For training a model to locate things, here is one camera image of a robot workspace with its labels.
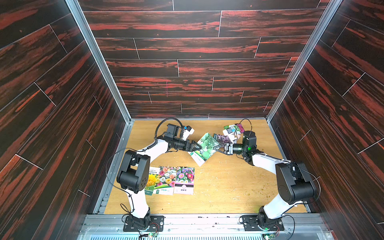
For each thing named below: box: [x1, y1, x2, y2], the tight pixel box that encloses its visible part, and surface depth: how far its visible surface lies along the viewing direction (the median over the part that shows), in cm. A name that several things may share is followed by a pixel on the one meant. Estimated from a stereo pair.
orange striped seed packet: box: [222, 124, 242, 144], surface depth 81 cm
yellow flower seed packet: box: [144, 166, 161, 196], surface depth 89 cm
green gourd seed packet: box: [187, 132, 220, 167], surface depth 85 cm
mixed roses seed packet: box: [153, 166, 177, 196], surface depth 90 cm
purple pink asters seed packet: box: [173, 166, 195, 195], surface depth 90 cm
